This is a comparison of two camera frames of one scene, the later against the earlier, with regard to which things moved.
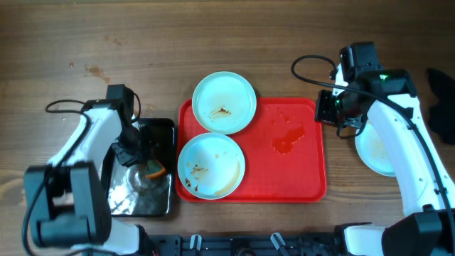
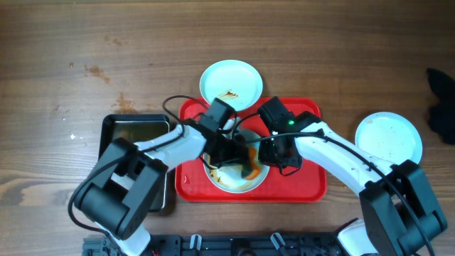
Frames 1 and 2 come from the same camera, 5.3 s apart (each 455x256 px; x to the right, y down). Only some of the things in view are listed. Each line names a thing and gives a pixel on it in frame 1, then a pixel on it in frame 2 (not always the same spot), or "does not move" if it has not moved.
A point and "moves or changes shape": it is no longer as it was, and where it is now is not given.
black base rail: [322, 244] does not move
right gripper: [324, 107] to [271, 156]
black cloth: [441, 114] does not move
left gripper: [125, 155] to [232, 156]
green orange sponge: [155, 169] moves or changes shape
